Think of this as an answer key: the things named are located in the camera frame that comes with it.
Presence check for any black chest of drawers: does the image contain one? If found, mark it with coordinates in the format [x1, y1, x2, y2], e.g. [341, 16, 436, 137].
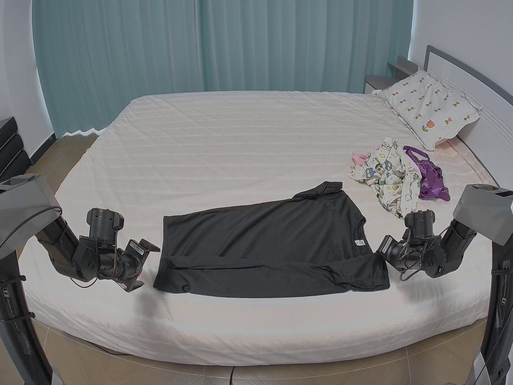
[0, 117, 33, 179]

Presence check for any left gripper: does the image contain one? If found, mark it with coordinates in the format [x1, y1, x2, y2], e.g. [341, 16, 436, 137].
[98, 237, 162, 294]

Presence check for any bed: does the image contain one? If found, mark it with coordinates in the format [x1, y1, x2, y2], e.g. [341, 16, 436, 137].
[18, 44, 513, 370]

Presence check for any blue-green curtain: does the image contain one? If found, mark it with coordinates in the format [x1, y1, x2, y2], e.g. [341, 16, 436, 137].
[31, 0, 415, 139]

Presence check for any white printed garment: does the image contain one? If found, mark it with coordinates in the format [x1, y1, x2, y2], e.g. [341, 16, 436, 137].
[347, 136, 421, 220]

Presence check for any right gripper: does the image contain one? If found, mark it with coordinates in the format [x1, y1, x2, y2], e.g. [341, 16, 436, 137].
[378, 234, 422, 274]

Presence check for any white printed pillow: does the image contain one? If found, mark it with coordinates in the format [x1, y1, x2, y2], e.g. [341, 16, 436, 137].
[372, 70, 481, 151]

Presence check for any black T-shirt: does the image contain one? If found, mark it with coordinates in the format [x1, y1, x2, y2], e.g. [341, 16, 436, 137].
[152, 181, 391, 298]

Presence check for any grey white bedside table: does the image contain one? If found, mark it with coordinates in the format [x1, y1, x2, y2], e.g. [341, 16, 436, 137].
[365, 56, 419, 95]

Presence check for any purple garment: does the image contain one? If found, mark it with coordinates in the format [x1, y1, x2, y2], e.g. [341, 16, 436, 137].
[403, 145, 451, 201]

